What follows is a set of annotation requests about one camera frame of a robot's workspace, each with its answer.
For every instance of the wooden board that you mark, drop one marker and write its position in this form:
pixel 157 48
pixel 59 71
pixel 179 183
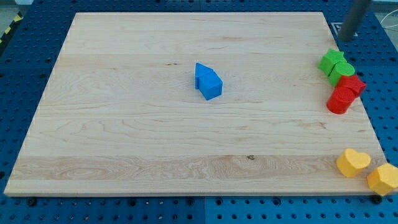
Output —
pixel 120 115

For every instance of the yellow hexagon block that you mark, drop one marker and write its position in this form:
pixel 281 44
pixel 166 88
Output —
pixel 383 179

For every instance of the yellow black hazard tape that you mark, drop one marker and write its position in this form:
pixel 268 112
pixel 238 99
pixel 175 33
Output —
pixel 10 30

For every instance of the green circle block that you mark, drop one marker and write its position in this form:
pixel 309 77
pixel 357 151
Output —
pixel 339 70

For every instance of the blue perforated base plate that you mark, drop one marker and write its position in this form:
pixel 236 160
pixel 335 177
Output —
pixel 31 53

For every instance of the red cylinder block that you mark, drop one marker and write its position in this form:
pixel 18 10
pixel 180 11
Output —
pixel 340 100

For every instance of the red cube block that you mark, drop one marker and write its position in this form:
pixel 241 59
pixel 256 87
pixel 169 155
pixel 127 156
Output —
pixel 353 83

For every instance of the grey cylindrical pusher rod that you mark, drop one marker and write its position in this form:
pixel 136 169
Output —
pixel 353 19

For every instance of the yellow heart block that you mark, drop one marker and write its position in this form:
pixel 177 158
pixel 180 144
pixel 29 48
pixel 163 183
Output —
pixel 351 162

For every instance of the blue cube block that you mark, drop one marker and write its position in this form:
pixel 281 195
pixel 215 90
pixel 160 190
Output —
pixel 210 85

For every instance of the green star block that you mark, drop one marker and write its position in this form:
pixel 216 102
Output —
pixel 330 59

